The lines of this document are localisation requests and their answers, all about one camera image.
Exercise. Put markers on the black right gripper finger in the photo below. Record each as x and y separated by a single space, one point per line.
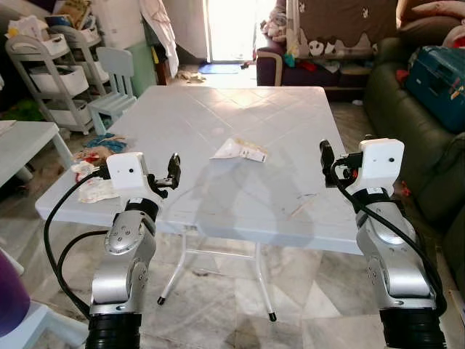
328 154

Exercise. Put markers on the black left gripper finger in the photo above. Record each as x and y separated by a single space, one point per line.
171 171
178 167

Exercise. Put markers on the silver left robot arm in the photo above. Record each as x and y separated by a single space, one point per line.
123 269

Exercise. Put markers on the purple plastic rubbish bin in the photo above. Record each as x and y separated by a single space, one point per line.
11 298

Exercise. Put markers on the tiny red floor scrap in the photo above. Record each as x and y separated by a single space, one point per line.
403 189

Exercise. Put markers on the flat white paper packet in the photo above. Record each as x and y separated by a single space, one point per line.
240 150

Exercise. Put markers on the crumpled white paper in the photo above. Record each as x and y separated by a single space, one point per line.
91 190

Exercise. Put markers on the large white plastic table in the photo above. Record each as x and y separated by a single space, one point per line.
240 196

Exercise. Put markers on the colourful blue red wrapper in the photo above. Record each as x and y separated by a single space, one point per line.
102 145

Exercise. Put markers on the dark green leather sofa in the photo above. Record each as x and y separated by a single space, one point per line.
429 167

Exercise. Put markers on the dark purple sofa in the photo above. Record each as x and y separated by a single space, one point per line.
320 73

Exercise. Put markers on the pale green cabinet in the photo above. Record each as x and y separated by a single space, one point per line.
142 69

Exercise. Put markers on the blue door mat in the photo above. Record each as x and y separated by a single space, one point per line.
218 69

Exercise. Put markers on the small pale blue plastic chair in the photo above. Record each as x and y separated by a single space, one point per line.
116 80
43 327

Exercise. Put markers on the blue suitcase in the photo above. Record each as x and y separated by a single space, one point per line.
439 87

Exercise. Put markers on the white hanging cloth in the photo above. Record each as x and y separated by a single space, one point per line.
160 33

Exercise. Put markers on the small white plastic table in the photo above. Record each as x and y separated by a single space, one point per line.
29 142

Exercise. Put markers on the brown panda print blanket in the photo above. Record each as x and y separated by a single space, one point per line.
349 18

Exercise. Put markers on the grey tiered storage trolley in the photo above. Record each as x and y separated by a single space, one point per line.
54 80
87 58

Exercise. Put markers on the pink pillow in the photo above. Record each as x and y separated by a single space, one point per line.
439 14

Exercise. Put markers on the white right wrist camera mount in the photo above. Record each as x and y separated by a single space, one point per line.
381 163

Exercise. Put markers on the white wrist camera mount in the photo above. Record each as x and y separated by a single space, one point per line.
381 163
127 174

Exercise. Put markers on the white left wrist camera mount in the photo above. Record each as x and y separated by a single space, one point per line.
127 174

